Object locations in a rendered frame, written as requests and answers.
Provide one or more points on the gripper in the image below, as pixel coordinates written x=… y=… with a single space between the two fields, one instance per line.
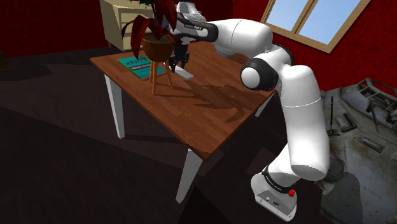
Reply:
x=181 y=51

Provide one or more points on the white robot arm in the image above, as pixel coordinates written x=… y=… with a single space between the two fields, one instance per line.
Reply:
x=304 y=124

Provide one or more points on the flat white remote control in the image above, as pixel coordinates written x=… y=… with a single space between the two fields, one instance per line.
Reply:
x=185 y=74

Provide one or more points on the red-leaved plant on wooden stand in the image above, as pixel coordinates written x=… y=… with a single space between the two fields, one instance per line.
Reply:
x=157 y=49

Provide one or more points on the teal book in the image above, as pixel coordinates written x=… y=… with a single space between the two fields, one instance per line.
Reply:
x=136 y=66

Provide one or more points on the wooden table with white legs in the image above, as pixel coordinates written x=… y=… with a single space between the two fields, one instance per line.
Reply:
x=198 y=108

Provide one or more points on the cream chest of drawers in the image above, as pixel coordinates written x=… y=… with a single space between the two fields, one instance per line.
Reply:
x=116 y=21

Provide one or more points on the wood-framed window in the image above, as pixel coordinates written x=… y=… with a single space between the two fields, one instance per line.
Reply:
x=313 y=18

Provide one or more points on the dark robot stand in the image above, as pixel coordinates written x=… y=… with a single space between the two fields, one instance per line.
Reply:
x=235 y=214

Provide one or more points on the grey weathered bulky object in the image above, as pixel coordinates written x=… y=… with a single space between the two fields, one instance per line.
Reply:
x=366 y=161

